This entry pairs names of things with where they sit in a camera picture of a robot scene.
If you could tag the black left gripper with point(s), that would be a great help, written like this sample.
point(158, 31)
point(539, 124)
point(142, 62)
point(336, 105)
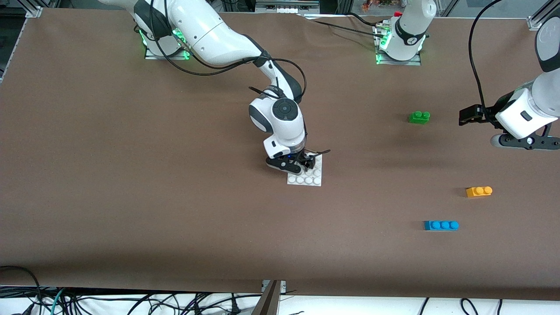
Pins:
point(484, 115)

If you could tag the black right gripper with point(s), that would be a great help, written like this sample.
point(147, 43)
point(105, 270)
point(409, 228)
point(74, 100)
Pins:
point(307, 160)

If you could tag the white studded base plate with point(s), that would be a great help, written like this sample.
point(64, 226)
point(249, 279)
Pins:
point(308, 179)

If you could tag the yellow two-stud block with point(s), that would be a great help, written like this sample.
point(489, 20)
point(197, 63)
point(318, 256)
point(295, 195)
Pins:
point(478, 192)

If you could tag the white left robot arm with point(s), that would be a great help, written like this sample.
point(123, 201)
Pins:
point(411, 26)

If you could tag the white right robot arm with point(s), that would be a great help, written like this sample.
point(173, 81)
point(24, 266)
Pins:
point(210, 35)

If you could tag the green two-stud block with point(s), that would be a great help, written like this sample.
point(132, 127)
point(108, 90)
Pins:
point(419, 117)

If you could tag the blue three-stud block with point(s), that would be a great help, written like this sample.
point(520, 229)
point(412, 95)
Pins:
point(441, 225)

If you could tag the aluminium corner profile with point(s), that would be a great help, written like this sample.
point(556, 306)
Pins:
point(34, 11)
point(534, 22)

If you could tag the white power strip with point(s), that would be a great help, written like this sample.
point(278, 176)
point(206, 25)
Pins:
point(284, 8)

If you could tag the brown table cover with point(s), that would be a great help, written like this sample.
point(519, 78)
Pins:
point(131, 175)

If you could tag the aluminium frame post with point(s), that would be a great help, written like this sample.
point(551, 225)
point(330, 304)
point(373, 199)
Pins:
point(267, 302)

